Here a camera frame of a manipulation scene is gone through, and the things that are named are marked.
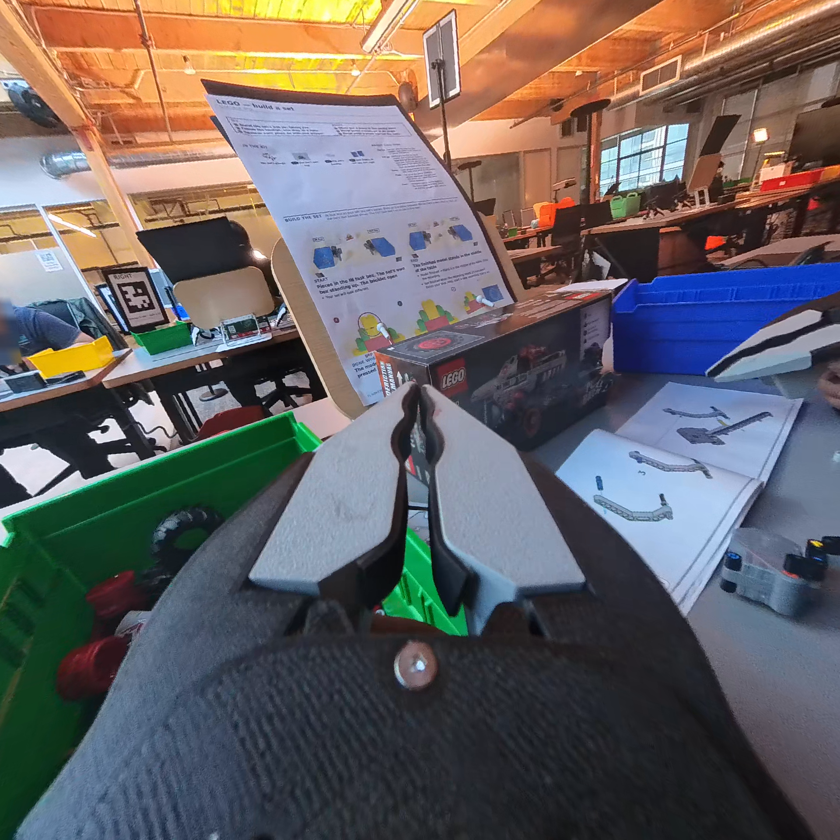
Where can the silver air duct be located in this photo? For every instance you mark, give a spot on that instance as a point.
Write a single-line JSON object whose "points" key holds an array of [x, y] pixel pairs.
{"points": [[72, 162]]}

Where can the open instruction booklet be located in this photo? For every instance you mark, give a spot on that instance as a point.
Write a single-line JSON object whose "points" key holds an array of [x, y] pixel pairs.
{"points": [[656, 479]]}

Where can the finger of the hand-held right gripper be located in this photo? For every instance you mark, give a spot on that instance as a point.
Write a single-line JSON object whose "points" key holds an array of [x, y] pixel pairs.
{"points": [[768, 361], [814, 318]]}

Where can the partly built lego model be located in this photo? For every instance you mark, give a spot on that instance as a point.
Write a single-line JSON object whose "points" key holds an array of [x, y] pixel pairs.
{"points": [[761, 571]]}

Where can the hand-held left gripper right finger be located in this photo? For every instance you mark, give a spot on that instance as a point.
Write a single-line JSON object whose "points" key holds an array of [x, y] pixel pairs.
{"points": [[505, 525]]}

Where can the background work table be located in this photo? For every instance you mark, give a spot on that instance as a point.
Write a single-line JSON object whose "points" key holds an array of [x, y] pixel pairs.
{"points": [[197, 364], [59, 394]]}

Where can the clear acrylic label holder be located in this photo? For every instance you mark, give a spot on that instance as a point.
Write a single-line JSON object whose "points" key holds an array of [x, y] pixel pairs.
{"points": [[243, 328]]}

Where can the blue plastic bin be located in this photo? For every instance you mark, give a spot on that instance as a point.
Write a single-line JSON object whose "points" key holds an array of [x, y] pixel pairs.
{"points": [[709, 315]]}

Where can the large paned window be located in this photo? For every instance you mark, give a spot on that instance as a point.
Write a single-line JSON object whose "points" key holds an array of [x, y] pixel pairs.
{"points": [[643, 157]]}

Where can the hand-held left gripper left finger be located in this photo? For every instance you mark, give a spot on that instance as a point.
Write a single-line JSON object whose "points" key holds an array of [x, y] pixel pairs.
{"points": [[328, 518]]}

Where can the black lego set box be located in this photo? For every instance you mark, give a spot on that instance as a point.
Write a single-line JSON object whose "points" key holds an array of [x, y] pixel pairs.
{"points": [[499, 374]]}

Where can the studio light panel on stand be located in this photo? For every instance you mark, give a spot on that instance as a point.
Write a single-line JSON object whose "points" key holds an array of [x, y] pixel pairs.
{"points": [[443, 59]]}

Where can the yellow plastic bin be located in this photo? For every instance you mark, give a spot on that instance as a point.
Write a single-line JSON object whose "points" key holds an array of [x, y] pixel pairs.
{"points": [[72, 358]]}

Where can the black panel on wooden stand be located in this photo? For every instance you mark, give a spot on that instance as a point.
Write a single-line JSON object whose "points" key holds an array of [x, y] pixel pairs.
{"points": [[197, 249]]}

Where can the ceiling tube lamp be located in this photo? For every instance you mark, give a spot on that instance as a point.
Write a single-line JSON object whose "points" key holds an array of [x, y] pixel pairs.
{"points": [[387, 26]]}

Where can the small green plastic bin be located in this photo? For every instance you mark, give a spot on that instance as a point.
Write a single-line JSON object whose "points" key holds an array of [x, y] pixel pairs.
{"points": [[164, 338]]}

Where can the printed task instruction sheet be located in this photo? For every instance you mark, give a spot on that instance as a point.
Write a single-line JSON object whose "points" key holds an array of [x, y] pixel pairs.
{"points": [[354, 216]]}

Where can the black lego tyre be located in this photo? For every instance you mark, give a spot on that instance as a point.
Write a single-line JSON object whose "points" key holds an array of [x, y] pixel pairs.
{"points": [[187, 531]]}

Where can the long background desk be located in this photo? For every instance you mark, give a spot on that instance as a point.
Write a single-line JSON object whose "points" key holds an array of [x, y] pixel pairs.
{"points": [[656, 226]]}

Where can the green basket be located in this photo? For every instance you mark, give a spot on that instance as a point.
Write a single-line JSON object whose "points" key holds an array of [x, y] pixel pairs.
{"points": [[625, 205]]}

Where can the red lego wheel hub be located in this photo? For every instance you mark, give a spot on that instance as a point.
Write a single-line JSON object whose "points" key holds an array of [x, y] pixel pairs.
{"points": [[115, 594], [88, 666]]}

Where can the person's right hand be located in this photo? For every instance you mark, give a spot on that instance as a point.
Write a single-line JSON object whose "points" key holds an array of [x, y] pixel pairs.
{"points": [[832, 390]]}

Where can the red storage bin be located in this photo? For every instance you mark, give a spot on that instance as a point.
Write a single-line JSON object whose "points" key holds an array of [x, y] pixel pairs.
{"points": [[791, 180]]}

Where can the black white marker sign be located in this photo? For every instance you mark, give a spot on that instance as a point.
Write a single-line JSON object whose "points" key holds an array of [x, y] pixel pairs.
{"points": [[138, 298]]}

